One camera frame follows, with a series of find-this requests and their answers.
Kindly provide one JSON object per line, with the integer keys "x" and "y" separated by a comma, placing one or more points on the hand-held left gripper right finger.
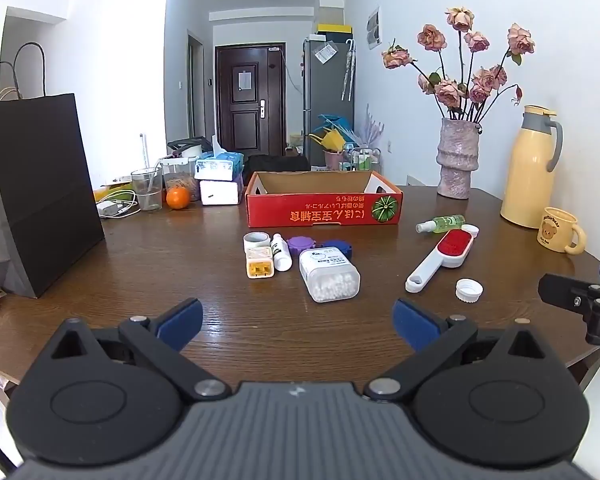
{"x": 415, "y": 322}

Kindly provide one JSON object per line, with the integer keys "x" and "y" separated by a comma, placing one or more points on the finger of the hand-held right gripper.
{"x": 560, "y": 287}

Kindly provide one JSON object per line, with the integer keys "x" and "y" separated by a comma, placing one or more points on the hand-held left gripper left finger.
{"x": 180, "y": 322}

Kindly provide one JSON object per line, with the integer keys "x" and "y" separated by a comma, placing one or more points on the white bottle cap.
{"x": 470, "y": 231}
{"x": 469, "y": 291}

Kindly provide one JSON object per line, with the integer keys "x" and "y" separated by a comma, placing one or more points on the white red lint brush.
{"x": 440, "y": 255}

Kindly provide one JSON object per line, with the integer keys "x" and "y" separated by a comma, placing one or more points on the yellow white pill case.
{"x": 259, "y": 260}

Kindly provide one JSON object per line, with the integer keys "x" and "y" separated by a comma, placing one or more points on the cotton swab box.
{"x": 327, "y": 272}

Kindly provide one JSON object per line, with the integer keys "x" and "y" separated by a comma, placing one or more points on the green spray bottle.
{"x": 445, "y": 222}

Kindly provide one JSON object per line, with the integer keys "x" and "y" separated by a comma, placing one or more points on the white tape roll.
{"x": 256, "y": 245}

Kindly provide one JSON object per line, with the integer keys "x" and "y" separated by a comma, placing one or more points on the blue round lid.
{"x": 334, "y": 245}

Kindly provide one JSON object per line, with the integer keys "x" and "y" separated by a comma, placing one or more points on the small white bottle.
{"x": 281, "y": 255}

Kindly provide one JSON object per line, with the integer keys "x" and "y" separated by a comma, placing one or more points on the purple round lid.
{"x": 300, "y": 245}

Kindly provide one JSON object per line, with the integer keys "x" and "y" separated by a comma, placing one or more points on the red cardboard box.
{"x": 320, "y": 210}

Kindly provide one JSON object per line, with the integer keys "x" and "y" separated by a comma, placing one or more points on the yellow bear mug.
{"x": 555, "y": 230}

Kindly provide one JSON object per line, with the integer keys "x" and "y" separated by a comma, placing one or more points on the yellow thermos jug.
{"x": 527, "y": 180}

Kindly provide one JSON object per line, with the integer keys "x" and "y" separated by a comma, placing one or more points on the orange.
{"x": 178, "y": 198}

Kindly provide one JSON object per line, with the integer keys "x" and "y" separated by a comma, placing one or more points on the clear glass cup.
{"x": 147, "y": 195}

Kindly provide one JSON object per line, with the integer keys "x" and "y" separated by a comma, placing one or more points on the white charger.
{"x": 109, "y": 208}

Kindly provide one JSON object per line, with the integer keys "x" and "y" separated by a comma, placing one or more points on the white purple tissue pack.
{"x": 220, "y": 192}

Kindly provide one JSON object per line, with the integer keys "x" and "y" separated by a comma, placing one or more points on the clear jar of nuts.
{"x": 180, "y": 177}

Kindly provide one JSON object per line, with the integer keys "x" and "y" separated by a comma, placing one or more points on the yellow plastic packet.
{"x": 107, "y": 193}

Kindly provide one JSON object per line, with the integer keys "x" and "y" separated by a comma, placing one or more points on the white power strip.
{"x": 124, "y": 179}

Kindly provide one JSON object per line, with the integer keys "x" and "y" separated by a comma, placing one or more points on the blue tissue pack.
{"x": 220, "y": 166}

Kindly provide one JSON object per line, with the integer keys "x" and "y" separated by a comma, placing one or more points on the pink speckled vase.
{"x": 457, "y": 160}

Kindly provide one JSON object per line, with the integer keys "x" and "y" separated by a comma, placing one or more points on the metal rack cart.
{"x": 364, "y": 160}

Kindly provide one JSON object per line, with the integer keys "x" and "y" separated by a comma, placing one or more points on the black and white appliance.
{"x": 190, "y": 149}

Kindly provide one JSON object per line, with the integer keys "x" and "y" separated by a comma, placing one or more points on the white pole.
{"x": 143, "y": 150}

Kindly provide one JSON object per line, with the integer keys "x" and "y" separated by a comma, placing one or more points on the pink bucket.
{"x": 332, "y": 160}

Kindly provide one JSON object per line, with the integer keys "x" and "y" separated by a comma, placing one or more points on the black paper bag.
{"x": 40, "y": 185}

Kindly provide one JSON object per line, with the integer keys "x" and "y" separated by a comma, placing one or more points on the yellow watering can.
{"x": 332, "y": 141}

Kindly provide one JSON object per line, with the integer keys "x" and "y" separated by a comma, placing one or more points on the purple feather decoration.
{"x": 367, "y": 127}

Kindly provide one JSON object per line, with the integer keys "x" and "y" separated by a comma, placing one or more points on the dark brown door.
{"x": 250, "y": 110}

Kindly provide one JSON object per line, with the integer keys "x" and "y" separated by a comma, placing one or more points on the bunch of dried pink roses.
{"x": 450, "y": 92}

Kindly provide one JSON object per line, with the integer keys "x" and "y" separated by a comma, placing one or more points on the interior doorway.
{"x": 195, "y": 85}

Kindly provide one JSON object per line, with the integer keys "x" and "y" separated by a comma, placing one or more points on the grey refrigerator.
{"x": 325, "y": 90}

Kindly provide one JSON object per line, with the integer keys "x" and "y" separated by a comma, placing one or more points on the paper sheet on door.
{"x": 245, "y": 80}

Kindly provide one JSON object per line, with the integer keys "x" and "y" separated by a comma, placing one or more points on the white umbrella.
{"x": 349, "y": 70}

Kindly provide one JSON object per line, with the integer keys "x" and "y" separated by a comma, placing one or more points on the clear plastic bag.
{"x": 325, "y": 53}

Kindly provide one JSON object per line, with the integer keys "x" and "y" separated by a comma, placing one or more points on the yellow box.
{"x": 332, "y": 29}

